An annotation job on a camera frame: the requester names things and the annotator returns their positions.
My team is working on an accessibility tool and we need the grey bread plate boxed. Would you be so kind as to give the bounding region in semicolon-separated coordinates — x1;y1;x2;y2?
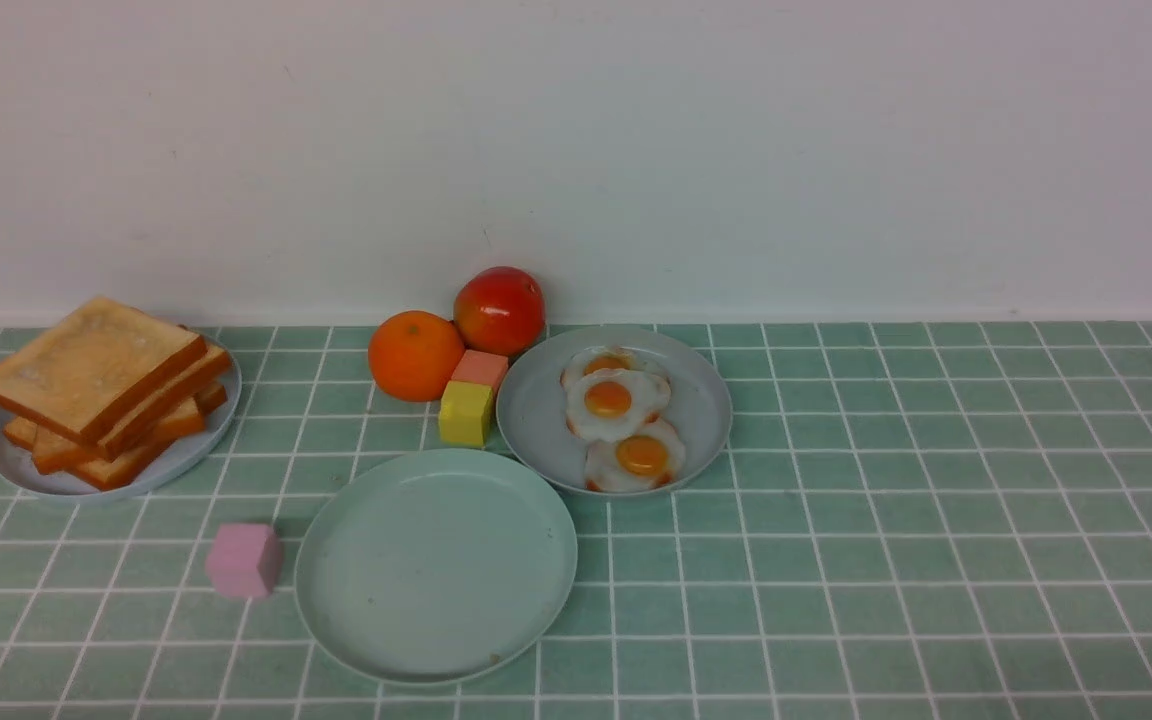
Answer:
0;340;242;503

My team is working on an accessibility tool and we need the fried egg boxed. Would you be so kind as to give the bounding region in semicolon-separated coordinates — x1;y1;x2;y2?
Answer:
559;344;668;389
564;369;672;442
584;420;685;495

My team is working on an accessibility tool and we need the yellow block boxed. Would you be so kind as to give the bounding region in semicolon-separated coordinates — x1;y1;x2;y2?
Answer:
438;381;495;448

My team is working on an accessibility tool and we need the light green empty plate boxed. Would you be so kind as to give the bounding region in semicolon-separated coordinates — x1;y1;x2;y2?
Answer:
293;448;579;687

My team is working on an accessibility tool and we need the toast slice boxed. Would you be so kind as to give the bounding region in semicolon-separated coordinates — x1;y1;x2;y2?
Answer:
91;343;232;460
3;381;228;475
0;296;207;445
65;439;175;492

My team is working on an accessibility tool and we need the grey egg plate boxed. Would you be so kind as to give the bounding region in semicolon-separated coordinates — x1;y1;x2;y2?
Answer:
497;325;733;498

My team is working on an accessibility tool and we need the orange fruit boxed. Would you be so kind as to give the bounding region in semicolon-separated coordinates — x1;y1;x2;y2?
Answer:
367;310;467;404

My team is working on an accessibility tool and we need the salmon pink block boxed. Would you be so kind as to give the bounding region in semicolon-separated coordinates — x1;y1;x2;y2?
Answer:
450;348;509;395

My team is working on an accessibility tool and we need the red tomato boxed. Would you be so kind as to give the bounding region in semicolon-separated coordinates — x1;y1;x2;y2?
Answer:
453;266;547;357

